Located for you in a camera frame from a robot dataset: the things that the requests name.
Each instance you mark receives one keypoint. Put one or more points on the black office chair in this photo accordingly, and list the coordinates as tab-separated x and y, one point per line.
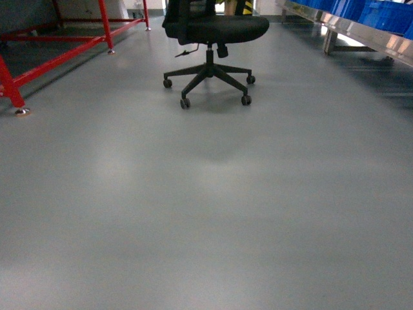
196	22

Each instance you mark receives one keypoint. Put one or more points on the stainless steel roller rack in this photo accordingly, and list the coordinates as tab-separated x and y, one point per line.
391	45

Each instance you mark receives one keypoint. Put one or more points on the large blue plastic crate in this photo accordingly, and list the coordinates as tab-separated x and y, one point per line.
388	16

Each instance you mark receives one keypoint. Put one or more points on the yellow black striped post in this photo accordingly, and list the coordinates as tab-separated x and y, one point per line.
247	8

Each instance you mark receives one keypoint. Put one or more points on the red metal frame table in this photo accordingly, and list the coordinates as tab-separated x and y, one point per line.
39	36

